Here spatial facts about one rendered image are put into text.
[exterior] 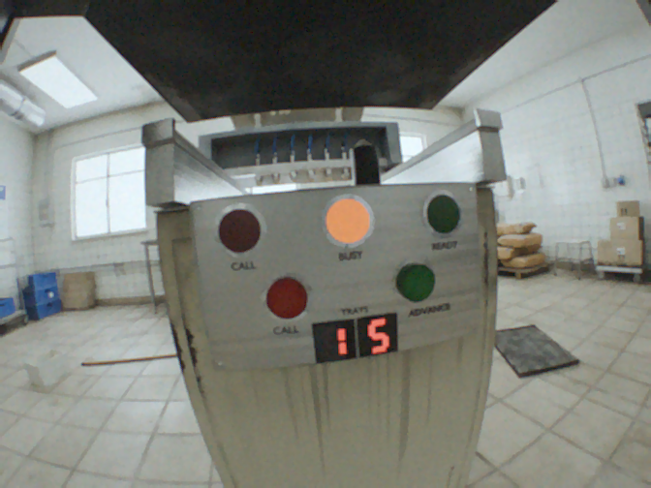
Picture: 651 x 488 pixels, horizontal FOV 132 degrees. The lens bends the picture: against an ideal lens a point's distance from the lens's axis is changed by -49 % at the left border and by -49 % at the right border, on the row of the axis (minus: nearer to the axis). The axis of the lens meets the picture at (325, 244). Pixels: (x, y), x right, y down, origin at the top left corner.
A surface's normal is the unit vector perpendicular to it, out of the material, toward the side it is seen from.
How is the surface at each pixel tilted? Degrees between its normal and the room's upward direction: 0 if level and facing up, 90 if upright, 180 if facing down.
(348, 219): 90
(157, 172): 90
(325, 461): 90
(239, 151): 90
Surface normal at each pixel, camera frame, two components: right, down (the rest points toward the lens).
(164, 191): 0.11, 0.04
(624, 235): -0.97, 0.15
